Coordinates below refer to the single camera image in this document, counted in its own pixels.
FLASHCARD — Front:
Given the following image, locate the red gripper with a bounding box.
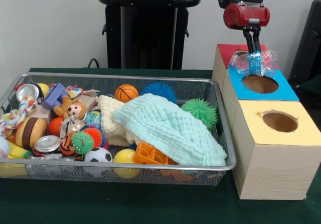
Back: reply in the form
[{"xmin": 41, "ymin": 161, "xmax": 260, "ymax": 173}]
[{"xmin": 223, "ymin": 3, "xmax": 271, "ymax": 55}]

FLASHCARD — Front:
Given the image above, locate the crushed clear plastic bottle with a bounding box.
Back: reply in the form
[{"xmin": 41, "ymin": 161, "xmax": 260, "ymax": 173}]
[{"xmin": 229, "ymin": 49, "xmax": 278, "ymax": 77}]

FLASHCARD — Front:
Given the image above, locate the mint green waffle cloth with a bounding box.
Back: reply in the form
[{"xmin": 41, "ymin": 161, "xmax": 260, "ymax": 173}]
[{"xmin": 112, "ymin": 92, "xmax": 228, "ymax": 166}]

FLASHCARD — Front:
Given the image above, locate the wooden box with three holes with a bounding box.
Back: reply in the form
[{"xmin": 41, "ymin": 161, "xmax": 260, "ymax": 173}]
[{"xmin": 212, "ymin": 43, "xmax": 321, "ymax": 200}]

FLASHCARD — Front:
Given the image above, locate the black upright panel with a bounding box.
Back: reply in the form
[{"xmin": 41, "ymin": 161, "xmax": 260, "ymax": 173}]
[{"xmin": 288, "ymin": 0, "xmax": 321, "ymax": 84}]

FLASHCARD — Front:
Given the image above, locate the dark green tablecloth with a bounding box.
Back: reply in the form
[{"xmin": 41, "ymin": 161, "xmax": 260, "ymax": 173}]
[
  {"xmin": 298, "ymin": 74, "xmax": 321, "ymax": 109},
  {"xmin": 0, "ymin": 67, "xmax": 321, "ymax": 224}
]

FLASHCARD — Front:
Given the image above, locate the green spiky rubber ball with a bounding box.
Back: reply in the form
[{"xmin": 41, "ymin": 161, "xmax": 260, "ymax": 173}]
[{"xmin": 181, "ymin": 97, "xmax": 218, "ymax": 131}]

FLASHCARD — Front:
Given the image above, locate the blue spiky rubber ball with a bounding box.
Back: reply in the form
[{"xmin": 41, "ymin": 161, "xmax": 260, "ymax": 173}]
[{"xmin": 139, "ymin": 81, "xmax": 177, "ymax": 103}]

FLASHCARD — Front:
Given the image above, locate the small orange basketball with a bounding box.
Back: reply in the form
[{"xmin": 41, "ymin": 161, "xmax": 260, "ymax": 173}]
[{"xmin": 114, "ymin": 84, "xmax": 139, "ymax": 102}]

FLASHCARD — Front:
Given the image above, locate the orange plastic brick toy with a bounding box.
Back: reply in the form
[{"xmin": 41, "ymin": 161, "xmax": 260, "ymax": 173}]
[{"xmin": 132, "ymin": 140, "xmax": 179, "ymax": 165}]

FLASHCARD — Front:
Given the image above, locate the cream waffle cloth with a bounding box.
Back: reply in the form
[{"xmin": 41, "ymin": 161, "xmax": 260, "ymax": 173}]
[{"xmin": 96, "ymin": 94, "xmax": 138, "ymax": 146}]

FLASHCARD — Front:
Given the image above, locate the yellow plastic ball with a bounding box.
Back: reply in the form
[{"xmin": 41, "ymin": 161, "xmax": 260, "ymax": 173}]
[{"xmin": 113, "ymin": 148, "xmax": 142, "ymax": 179}]

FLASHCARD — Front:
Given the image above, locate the brown plush monkey toy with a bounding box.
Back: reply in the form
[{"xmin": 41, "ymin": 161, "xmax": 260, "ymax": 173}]
[{"xmin": 54, "ymin": 95, "xmax": 88, "ymax": 121}]

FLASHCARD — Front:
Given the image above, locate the small soccer ball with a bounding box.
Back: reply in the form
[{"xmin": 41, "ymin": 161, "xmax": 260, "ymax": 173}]
[{"xmin": 84, "ymin": 147, "xmax": 113, "ymax": 177}]

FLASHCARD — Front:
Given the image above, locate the green spiky creature toy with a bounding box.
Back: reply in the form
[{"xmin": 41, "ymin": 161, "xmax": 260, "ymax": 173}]
[{"xmin": 71, "ymin": 131, "xmax": 95, "ymax": 156}]

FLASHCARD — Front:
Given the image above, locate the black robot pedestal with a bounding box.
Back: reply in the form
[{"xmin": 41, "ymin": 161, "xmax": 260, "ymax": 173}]
[{"xmin": 97, "ymin": 0, "xmax": 201, "ymax": 70}]

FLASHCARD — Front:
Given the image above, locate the thin black cable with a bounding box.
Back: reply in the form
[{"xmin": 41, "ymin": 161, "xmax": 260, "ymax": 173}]
[{"xmin": 87, "ymin": 57, "xmax": 101, "ymax": 69}]

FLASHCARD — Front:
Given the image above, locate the wire mesh metal bin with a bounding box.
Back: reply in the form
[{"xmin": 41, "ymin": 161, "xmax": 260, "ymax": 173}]
[{"xmin": 0, "ymin": 73, "xmax": 237, "ymax": 187}]

